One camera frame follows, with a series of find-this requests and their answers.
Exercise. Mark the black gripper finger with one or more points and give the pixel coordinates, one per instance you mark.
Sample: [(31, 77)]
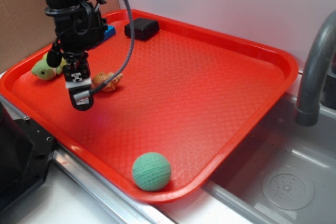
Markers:
[(78, 80), (54, 56)]

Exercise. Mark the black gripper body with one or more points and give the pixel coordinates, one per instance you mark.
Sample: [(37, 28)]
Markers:
[(78, 28)]

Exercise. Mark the tan spiral sea shell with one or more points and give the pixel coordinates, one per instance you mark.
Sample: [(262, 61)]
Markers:
[(102, 77)]

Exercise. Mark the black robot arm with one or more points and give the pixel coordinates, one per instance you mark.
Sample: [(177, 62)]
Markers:
[(79, 28)]

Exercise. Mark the green plush turtle toy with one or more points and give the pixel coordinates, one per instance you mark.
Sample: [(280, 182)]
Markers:
[(44, 72)]

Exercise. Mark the blue rectangular block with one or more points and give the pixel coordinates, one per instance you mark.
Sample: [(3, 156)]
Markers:
[(111, 31)]

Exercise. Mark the brown cardboard panel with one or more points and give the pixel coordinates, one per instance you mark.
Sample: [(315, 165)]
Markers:
[(25, 29)]

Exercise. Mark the black rounded square block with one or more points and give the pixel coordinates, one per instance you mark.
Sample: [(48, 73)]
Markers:
[(144, 28)]

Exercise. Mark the red plastic tray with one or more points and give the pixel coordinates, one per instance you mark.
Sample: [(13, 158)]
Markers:
[(188, 93)]

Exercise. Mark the green textured ball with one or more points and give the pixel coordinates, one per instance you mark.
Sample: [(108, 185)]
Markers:
[(151, 171)]

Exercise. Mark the grey plastic sink basin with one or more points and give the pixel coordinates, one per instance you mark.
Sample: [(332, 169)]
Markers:
[(281, 172)]

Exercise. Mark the grey sink faucet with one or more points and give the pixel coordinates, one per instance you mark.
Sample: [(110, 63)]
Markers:
[(317, 85)]

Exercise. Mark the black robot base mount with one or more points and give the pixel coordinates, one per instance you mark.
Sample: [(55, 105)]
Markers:
[(26, 151)]

